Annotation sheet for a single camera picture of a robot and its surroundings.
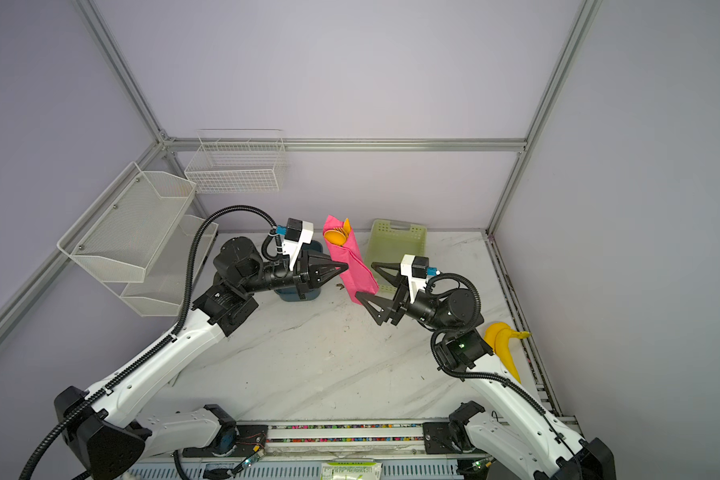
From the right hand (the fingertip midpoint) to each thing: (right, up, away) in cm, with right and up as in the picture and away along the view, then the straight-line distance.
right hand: (364, 281), depth 59 cm
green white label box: (-3, -44, +7) cm, 44 cm away
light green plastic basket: (+8, +11, +54) cm, 56 cm away
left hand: (-4, +3, -1) cm, 5 cm away
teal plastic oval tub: (-25, -7, +39) cm, 47 cm away
